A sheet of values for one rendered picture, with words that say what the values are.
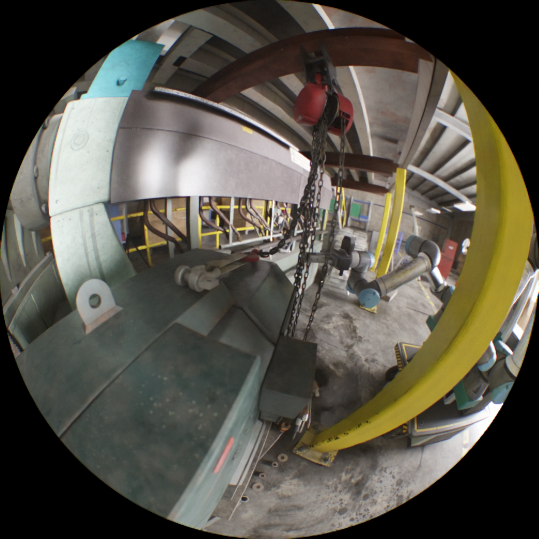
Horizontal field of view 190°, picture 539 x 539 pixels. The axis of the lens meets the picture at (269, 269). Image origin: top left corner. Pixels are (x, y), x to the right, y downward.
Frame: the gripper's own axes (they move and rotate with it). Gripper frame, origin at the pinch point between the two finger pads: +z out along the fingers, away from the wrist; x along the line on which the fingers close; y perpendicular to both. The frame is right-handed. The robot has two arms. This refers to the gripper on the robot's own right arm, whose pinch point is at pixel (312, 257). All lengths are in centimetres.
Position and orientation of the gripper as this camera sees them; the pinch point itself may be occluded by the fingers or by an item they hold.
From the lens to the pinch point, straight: 59.0
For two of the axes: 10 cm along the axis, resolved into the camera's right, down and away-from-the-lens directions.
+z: -9.7, 0.0, -2.4
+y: -0.9, 9.1, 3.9
